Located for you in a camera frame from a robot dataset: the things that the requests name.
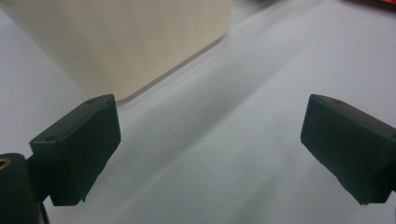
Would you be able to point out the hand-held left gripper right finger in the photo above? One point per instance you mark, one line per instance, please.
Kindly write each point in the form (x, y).
(348, 146)

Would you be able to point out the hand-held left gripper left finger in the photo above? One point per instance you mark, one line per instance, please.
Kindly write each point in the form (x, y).
(77, 149)

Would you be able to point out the white plastic bin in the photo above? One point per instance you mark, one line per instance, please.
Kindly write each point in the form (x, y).
(124, 46)

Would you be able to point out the white table sheet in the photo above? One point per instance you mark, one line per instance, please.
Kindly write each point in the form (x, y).
(218, 140)

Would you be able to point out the red snack packet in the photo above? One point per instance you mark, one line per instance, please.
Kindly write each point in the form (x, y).
(373, 2)

